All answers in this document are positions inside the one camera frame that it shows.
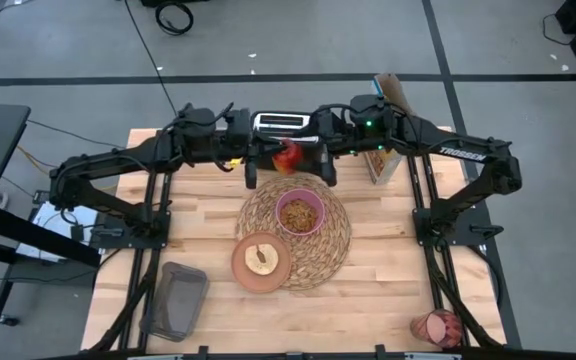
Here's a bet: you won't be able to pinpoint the yellow raisin bran cereal box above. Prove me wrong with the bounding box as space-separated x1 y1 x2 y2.
365 73 414 186

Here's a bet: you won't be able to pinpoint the yellow floor cable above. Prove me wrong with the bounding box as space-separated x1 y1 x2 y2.
16 144 57 176

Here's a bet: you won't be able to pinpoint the thin black floor cable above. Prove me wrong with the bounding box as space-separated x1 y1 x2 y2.
26 119 127 150

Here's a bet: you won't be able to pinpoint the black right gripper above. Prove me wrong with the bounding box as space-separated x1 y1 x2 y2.
298 107 357 187

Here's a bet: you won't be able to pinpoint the toasted bagel half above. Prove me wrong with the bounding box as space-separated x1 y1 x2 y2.
244 243 280 277

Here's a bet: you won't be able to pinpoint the clear grey plastic container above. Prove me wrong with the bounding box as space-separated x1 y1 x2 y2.
139 261 210 343

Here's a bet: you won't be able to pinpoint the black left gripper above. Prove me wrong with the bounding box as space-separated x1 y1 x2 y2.
223 107 282 190

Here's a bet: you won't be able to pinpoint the red apple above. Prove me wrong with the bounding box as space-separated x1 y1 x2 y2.
272 138 303 176

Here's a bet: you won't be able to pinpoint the black aluminium table frame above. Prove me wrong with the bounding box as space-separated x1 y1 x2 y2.
82 127 519 360

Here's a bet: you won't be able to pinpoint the white flat box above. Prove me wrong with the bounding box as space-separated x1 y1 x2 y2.
15 199 100 264

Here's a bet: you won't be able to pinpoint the coiled black floor cable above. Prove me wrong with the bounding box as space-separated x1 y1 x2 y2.
155 2 194 36

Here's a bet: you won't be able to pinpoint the round woven straw placemat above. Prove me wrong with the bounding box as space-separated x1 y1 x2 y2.
235 173 353 292

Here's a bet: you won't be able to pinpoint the long black floor cable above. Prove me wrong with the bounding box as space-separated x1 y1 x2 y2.
122 0 182 114

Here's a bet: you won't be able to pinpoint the pink bowl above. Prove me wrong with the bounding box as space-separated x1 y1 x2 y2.
273 188 327 237

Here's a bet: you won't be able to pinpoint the thin black looped cable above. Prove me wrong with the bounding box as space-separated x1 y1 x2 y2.
541 12 574 47

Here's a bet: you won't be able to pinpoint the terracotta round plate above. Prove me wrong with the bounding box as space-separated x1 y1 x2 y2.
231 230 293 295

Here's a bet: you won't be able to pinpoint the black cable bundle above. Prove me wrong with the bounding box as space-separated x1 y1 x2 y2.
90 244 162 354
426 244 505 349

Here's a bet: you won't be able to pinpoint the brown cereal flakes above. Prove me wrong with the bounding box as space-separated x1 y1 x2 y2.
279 198 319 234

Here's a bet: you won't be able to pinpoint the black and silver toaster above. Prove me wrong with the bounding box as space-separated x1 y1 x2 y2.
250 111 330 175

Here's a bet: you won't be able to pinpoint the pink ribbed drinking glass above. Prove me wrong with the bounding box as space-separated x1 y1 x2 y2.
409 308 464 349

